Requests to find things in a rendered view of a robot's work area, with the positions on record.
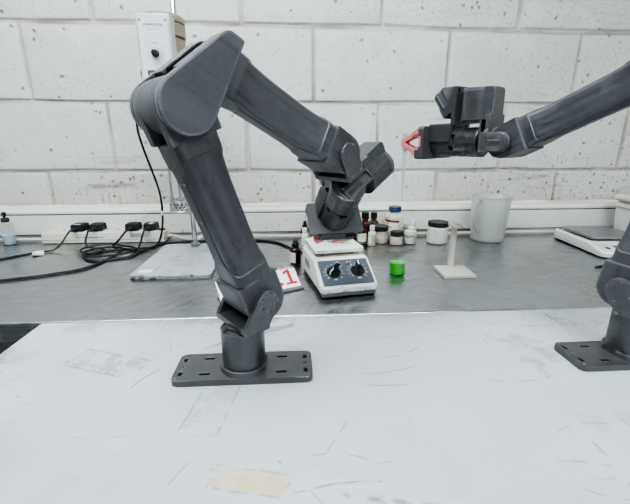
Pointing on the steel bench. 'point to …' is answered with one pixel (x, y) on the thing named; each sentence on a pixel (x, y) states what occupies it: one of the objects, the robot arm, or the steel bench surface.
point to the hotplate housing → (338, 285)
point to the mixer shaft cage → (177, 199)
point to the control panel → (345, 272)
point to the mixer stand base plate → (177, 263)
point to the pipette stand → (453, 259)
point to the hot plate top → (333, 247)
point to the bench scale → (591, 238)
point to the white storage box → (624, 209)
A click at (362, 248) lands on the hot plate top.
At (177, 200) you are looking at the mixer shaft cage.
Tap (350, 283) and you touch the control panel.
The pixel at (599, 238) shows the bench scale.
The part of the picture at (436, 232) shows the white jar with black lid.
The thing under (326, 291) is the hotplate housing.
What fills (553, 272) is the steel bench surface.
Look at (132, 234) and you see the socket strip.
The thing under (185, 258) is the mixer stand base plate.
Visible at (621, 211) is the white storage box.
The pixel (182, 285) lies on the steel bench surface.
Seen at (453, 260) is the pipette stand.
